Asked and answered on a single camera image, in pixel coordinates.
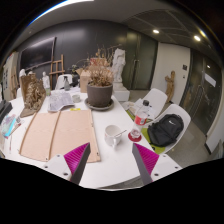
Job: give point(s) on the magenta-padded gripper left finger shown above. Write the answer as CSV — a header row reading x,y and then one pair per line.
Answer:
x,y
63,165

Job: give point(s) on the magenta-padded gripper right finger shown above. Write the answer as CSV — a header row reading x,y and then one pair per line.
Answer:
x,y
160,165

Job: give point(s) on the clear red-labelled drink bottle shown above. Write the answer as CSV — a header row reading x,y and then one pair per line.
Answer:
x,y
140,118

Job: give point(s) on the light wooden board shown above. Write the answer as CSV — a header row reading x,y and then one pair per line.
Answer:
x,y
66,133

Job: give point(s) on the green seat cushion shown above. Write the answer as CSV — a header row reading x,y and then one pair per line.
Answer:
x,y
145,136
130,115

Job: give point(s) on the black backpack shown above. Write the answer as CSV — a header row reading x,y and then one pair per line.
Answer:
x,y
165,130

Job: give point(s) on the metal spoon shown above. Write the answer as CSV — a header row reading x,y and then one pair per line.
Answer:
x,y
120,133

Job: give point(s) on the white mug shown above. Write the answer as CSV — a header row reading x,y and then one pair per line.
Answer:
x,y
111,135

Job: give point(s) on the yellow note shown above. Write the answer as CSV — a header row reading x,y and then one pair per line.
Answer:
x,y
75,109

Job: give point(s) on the white shell chair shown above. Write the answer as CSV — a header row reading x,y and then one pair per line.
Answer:
x,y
60,81
158,96
181,111

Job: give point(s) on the loose white papers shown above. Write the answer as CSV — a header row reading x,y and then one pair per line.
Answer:
x,y
135,106

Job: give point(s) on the plastic-wrapped papers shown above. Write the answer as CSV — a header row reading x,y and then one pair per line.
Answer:
x,y
60,100

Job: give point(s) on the colourful booklets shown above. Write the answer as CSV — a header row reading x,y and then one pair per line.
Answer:
x,y
10,125

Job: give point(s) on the grey pot saucer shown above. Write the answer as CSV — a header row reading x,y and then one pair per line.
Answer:
x,y
99,108

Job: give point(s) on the small white bowl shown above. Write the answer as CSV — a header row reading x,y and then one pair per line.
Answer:
x,y
76,98

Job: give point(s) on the green-labelled small bottle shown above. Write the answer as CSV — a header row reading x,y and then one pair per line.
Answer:
x,y
48,92

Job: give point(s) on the carved wooden relief sculpture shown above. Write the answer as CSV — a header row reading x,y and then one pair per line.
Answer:
x,y
33,96

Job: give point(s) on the grey pot with dried plant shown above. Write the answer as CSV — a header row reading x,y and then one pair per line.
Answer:
x,y
99,95

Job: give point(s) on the grey spray bottle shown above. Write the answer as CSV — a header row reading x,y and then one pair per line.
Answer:
x,y
66,85

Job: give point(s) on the black flat device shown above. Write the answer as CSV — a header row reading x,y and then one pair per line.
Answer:
x,y
5,110

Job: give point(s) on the wooden figure sculpture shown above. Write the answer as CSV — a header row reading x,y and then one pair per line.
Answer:
x,y
170,85

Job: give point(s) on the small white plaster figurine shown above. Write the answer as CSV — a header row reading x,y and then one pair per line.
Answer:
x,y
46,80

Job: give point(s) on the cardboard box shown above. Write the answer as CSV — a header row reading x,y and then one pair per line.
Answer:
x,y
83,80

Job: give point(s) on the wooden easel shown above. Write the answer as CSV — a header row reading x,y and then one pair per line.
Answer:
x,y
57,66

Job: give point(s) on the white display board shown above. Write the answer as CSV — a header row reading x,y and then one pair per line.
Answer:
x,y
10,73

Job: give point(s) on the white plaster statue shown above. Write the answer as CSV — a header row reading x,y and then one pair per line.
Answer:
x,y
119,66

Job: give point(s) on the dark wall screen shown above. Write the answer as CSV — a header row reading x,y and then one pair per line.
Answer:
x,y
38,53

